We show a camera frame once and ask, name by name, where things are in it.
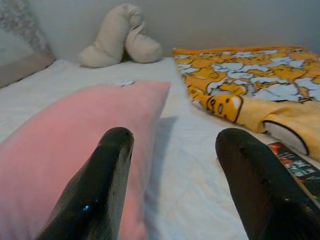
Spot pink pillow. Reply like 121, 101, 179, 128
0, 80, 171, 240

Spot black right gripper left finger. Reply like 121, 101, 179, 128
36, 126, 135, 240

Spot yellow cartoon egg blanket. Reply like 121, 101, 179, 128
172, 45, 320, 163

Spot grey floral printed headboard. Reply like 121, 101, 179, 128
0, 0, 56, 89

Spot beige folded bolster pillow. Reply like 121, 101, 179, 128
77, 2, 165, 69

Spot dark red green book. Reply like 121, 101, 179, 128
266, 141, 320, 198

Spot white quilted mattress pad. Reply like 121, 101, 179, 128
0, 57, 320, 240

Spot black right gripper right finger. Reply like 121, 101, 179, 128
215, 127, 320, 240

